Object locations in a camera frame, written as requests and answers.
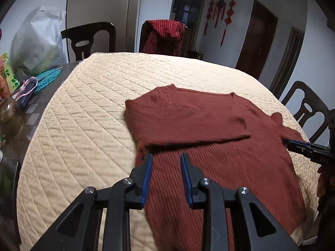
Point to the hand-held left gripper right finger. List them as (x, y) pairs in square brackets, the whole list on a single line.
[(186, 180)]

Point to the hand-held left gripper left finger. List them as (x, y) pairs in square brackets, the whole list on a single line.
[(146, 180)]

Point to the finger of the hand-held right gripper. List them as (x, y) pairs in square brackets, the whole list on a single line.
[(298, 146)]

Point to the rust red knit sweater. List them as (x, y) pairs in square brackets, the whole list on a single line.
[(214, 125)]

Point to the person's right hand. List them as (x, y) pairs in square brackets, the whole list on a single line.
[(322, 185)]

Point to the dark wooden chair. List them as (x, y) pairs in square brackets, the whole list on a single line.
[(162, 44), (89, 40), (306, 107)]

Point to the beige quilted blanket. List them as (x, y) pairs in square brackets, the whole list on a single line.
[(86, 125)]

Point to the grey brown narrow door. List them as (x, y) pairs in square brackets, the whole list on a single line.
[(288, 60)]

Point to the dark brown door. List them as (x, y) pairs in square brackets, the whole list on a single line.
[(257, 39)]

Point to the teal openwork trivet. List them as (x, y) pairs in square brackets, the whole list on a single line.
[(48, 78)]

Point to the red checked garment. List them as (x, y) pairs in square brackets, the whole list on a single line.
[(162, 35)]

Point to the navy pouch with pink trim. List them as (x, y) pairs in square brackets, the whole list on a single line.
[(26, 92)]

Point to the glass jar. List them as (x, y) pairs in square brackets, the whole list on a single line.
[(7, 109)]

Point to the open doorway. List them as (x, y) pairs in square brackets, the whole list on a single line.
[(187, 18)]

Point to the green snack packet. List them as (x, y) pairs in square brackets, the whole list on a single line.
[(7, 74)]

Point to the white plastic bag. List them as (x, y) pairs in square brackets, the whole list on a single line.
[(38, 41)]

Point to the beige tall refrigerator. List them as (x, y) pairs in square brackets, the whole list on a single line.
[(104, 5)]

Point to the red knot wall ornament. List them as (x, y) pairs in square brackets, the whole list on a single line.
[(230, 10), (211, 7), (220, 7)]

